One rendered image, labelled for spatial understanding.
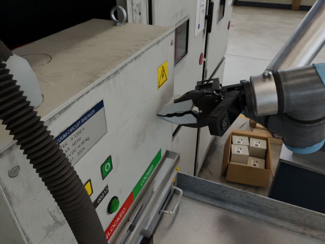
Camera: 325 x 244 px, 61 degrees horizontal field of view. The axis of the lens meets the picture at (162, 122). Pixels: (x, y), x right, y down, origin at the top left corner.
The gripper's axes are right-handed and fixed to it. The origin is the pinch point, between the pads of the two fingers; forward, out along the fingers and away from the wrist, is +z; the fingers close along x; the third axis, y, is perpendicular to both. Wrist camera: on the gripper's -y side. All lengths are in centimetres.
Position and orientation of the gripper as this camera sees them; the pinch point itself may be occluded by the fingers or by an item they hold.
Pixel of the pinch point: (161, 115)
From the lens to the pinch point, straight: 63.2
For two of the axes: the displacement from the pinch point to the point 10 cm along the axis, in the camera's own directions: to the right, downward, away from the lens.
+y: 1.3, -5.5, 8.2
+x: -2.6, -8.2, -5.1
